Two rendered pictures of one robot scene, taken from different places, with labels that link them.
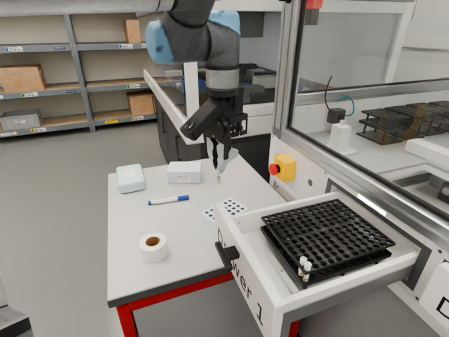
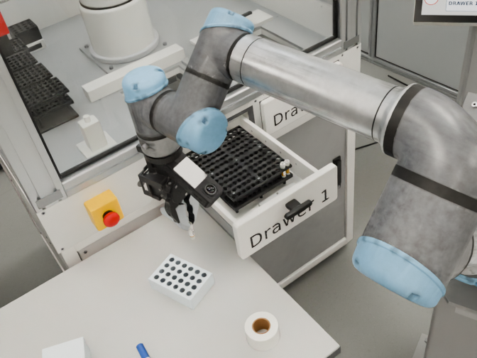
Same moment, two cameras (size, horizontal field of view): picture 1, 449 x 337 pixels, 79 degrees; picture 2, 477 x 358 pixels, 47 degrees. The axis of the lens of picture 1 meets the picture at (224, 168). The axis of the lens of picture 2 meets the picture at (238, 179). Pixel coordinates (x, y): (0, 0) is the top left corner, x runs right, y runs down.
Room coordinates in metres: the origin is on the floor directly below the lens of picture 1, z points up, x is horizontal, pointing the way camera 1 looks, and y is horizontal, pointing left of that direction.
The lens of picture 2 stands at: (0.63, 0.80, 1.78)
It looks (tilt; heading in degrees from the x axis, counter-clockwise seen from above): 42 degrees down; 261
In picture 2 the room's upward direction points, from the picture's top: 10 degrees counter-clockwise
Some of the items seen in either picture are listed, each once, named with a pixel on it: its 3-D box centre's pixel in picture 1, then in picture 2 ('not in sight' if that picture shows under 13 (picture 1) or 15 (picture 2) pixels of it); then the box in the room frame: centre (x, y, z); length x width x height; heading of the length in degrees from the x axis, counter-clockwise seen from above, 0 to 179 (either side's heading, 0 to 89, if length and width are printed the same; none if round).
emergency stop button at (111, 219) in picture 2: (274, 169); (110, 218); (0.81, -0.17, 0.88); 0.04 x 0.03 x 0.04; 20
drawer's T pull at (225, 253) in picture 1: (228, 253); (294, 207); (0.40, -0.01, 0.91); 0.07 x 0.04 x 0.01; 20
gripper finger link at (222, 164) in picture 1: (228, 156); (184, 202); (0.63, -0.01, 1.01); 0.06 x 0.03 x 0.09; 131
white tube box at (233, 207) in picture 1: (224, 215); (181, 280); (0.68, 0.00, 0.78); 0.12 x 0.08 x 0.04; 131
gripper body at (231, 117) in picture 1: (224, 113); (166, 169); (0.65, 0.00, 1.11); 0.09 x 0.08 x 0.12; 131
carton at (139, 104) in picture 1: (143, 102); not in sight; (4.05, 1.20, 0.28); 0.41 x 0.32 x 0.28; 114
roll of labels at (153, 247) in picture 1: (153, 247); (262, 331); (0.55, 0.19, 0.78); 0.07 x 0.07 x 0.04
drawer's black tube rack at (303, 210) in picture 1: (321, 240); (238, 169); (0.48, -0.22, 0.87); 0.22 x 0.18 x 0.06; 110
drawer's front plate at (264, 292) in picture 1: (240, 262); (287, 210); (0.41, -0.03, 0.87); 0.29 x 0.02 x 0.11; 20
